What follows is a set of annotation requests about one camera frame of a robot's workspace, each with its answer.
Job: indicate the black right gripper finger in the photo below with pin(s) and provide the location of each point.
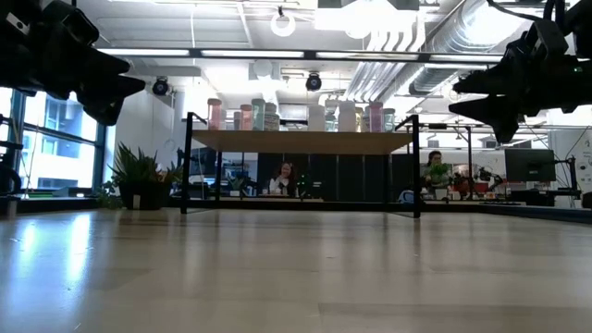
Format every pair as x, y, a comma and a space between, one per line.
490, 83
504, 115

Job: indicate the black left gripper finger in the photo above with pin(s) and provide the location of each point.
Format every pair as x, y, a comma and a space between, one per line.
108, 69
106, 99

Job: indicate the clear pill bottle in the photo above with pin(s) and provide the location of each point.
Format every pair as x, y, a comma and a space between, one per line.
225, 121

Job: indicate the orange pill bottle white cap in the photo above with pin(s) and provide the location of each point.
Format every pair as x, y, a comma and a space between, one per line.
245, 118

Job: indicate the white bottle with printed label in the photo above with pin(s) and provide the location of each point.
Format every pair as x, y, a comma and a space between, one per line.
273, 121

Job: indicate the translucent white pill bottle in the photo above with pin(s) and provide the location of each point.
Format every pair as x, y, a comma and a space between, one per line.
316, 118

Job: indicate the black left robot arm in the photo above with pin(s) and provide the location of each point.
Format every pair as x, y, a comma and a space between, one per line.
32, 14

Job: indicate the wooden shelf black metal legs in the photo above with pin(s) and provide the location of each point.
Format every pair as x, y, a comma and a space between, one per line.
300, 141

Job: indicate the black round ceiling speaker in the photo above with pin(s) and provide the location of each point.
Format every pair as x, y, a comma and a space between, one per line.
313, 82
160, 86

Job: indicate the black computer monitor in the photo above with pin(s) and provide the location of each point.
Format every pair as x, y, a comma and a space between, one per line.
529, 164

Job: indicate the large window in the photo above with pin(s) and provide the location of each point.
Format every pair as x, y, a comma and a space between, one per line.
60, 152

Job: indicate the person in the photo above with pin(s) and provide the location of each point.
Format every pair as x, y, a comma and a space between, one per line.
283, 173
434, 158

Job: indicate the green background plant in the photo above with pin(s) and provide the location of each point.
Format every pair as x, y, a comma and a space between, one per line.
437, 172

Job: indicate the potted green succulent plant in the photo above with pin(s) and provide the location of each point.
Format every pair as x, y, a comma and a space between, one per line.
139, 185

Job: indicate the black office chair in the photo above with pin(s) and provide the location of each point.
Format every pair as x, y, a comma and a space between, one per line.
7, 180

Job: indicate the long linear ceiling light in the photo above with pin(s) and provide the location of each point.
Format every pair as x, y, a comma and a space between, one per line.
250, 53

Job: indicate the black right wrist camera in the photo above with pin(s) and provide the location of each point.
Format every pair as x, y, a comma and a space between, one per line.
548, 39

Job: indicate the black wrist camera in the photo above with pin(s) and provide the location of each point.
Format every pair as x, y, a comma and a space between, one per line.
74, 25
548, 39

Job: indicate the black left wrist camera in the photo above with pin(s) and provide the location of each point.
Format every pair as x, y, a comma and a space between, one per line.
74, 25

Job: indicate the silver ceiling air duct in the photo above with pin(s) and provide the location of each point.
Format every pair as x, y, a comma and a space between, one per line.
462, 32

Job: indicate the black aluminium table frame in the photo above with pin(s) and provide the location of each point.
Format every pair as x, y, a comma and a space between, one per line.
55, 203

